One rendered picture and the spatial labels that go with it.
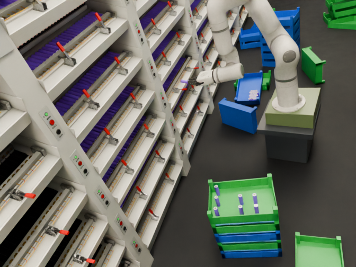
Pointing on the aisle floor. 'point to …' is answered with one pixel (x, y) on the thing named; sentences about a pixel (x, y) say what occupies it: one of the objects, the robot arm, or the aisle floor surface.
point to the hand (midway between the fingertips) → (192, 81)
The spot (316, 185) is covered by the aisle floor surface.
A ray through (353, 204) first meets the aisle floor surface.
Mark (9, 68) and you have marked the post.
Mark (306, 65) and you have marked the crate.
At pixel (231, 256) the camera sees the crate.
